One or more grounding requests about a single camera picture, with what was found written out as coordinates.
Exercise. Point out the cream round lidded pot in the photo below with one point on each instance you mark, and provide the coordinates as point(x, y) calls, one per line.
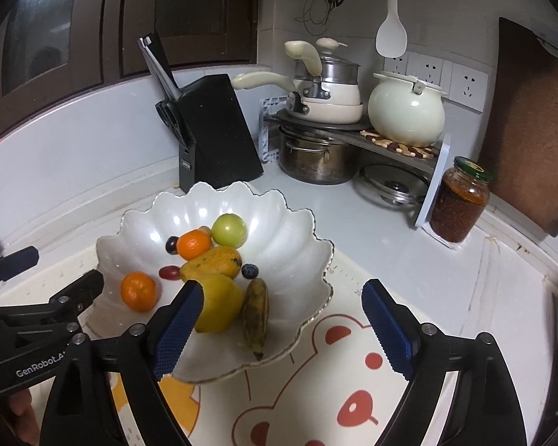
point(407, 111)

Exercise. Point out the printed silicone baking mat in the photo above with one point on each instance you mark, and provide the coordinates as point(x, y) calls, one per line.
point(307, 381)

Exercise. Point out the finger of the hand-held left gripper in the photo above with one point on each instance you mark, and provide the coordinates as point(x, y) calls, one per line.
point(16, 260)
point(81, 292)

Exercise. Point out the glass pot lid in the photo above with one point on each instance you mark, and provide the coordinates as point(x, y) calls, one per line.
point(393, 186)

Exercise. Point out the cream saucepan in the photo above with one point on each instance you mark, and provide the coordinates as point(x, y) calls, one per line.
point(260, 80)

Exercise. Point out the blueberry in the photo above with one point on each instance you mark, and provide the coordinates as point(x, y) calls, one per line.
point(249, 271)

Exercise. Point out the dark wooden window frame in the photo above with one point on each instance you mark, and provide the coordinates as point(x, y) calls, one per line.
point(121, 32)

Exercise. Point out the grey kitchen shelf rack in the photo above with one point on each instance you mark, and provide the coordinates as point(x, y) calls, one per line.
point(432, 195)

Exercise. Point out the yellow mango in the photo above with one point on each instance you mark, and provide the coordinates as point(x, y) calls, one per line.
point(211, 262)

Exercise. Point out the white rice paddle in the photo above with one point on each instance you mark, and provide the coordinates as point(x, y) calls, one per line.
point(391, 32)

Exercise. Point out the green round fruit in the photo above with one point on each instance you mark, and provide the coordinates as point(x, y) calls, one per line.
point(230, 231)

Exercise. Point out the brown wooden cutting board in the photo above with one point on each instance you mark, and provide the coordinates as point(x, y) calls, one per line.
point(530, 139)

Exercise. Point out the orange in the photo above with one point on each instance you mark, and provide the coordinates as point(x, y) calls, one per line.
point(139, 291)

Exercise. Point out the black knife block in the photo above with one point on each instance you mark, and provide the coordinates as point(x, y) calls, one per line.
point(218, 134)

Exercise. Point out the dark purple passion fruit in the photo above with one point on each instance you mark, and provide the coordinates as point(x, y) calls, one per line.
point(171, 245)

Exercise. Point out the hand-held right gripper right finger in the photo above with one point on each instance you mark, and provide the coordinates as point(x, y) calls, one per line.
point(388, 330)

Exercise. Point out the cream frying pan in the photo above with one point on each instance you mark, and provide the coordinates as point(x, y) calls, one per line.
point(330, 112)

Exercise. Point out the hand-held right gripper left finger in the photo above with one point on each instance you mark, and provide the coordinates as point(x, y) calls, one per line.
point(179, 330)

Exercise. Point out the white scalloped bowl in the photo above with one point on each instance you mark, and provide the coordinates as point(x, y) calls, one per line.
point(279, 251)

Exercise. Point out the glass jar of chili sauce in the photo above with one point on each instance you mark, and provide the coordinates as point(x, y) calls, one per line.
point(458, 204)

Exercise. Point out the black kitchen scissors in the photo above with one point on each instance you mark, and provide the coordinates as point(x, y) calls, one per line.
point(174, 121)

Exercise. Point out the large yellow melon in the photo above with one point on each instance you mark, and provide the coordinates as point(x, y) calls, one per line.
point(221, 304)

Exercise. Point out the brown spotted banana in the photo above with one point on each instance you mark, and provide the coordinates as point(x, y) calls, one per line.
point(255, 318)

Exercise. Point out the person's left hand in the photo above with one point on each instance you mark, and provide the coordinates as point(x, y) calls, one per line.
point(25, 413)

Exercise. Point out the large steel stockpot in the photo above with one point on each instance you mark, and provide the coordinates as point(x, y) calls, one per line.
point(316, 160)

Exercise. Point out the white plastic basket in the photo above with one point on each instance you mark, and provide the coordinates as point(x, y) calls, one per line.
point(269, 125)

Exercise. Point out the small tangerine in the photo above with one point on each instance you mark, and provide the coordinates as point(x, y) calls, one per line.
point(194, 245)

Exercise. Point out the wooden trivet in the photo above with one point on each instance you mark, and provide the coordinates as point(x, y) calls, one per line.
point(400, 147)

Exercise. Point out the small brown longan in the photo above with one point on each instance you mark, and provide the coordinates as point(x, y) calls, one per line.
point(206, 230)

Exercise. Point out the white wall outlet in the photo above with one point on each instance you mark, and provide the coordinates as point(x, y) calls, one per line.
point(468, 88)
point(397, 65)
point(430, 69)

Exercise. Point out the red grape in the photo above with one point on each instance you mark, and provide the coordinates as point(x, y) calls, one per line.
point(169, 272)

